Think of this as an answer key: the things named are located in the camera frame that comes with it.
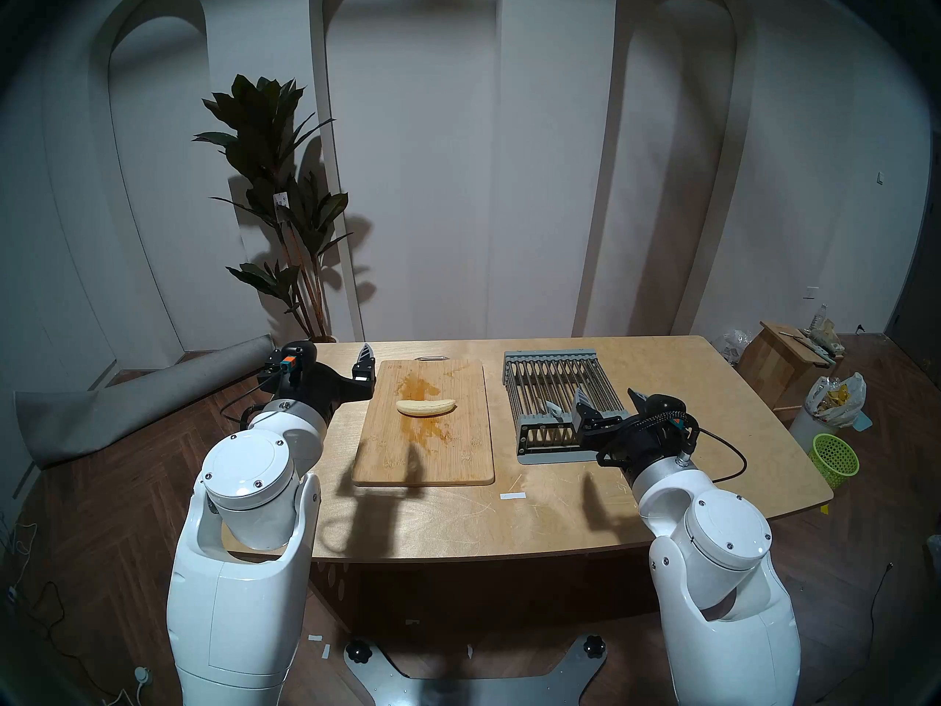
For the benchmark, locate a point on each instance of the wooden cutting board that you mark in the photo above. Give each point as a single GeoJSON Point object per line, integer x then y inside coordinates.
{"type": "Point", "coordinates": [426, 454]}

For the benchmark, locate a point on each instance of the blue paper scrap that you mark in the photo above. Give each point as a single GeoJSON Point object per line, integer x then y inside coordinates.
{"type": "Point", "coordinates": [863, 421]}

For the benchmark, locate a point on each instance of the green plastic basket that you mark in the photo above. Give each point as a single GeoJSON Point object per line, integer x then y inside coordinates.
{"type": "Point", "coordinates": [834, 462]}

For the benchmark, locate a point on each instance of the white floor plug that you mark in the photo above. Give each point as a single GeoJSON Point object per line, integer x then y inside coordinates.
{"type": "Point", "coordinates": [142, 676]}

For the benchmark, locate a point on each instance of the white plastic bag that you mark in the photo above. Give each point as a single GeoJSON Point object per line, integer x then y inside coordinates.
{"type": "Point", "coordinates": [838, 399]}

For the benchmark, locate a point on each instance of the crumpled snack bag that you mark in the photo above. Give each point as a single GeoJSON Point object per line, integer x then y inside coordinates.
{"type": "Point", "coordinates": [827, 338]}

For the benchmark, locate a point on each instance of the clear plastic bottle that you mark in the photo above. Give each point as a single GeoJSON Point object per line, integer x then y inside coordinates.
{"type": "Point", "coordinates": [821, 318]}

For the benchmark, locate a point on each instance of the white waste bin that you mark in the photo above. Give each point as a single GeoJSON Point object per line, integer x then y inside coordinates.
{"type": "Point", "coordinates": [803, 431]}

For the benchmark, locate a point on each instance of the grey metal dish rack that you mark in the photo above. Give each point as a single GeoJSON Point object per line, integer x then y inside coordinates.
{"type": "Point", "coordinates": [548, 381]}

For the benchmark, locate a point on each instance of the black base knob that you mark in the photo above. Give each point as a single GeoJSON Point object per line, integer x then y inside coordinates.
{"type": "Point", "coordinates": [593, 646]}
{"type": "Point", "coordinates": [359, 651]}

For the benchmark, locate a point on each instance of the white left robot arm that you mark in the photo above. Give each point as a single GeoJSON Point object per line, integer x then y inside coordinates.
{"type": "Point", "coordinates": [242, 601]}

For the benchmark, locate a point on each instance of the tall potted green plant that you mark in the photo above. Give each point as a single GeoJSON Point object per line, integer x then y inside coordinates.
{"type": "Point", "coordinates": [265, 145]}

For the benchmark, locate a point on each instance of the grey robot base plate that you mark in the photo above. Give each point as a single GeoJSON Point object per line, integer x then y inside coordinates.
{"type": "Point", "coordinates": [412, 686]}

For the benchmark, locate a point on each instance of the white plant tag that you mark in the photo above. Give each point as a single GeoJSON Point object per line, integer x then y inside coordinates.
{"type": "Point", "coordinates": [281, 202]}

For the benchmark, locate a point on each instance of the rolled grey mat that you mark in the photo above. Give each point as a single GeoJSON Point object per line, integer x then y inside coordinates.
{"type": "Point", "coordinates": [110, 410]}

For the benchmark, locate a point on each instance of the clear crumpled plastic bag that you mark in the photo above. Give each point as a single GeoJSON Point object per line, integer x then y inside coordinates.
{"type": "Point", "coordinates": [734, 344]}

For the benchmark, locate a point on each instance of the cardboard box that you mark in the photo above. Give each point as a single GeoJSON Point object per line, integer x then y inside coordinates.
{"type": "Point", "coordinates": [772, 366]}

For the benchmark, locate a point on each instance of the white wall vent panel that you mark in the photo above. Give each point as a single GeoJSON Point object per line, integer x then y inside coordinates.
{"type": "Point", "coordinates": [103, 373]}

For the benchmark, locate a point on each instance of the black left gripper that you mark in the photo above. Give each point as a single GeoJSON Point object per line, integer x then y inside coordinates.
{"type": "Point", "coordinates": [309, 384]}

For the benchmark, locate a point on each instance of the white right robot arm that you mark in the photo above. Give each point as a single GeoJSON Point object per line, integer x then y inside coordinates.
{"type": "Point", "coordinates": [720, 624]}

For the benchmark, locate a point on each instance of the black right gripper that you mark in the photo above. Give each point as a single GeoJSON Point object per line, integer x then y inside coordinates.
{"type": "Point", "coordinates": [639, 436]}

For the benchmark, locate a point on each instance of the peeled banana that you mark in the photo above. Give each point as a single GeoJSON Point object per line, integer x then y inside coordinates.
{"type": "Point", "coordinates": [426, 407]}

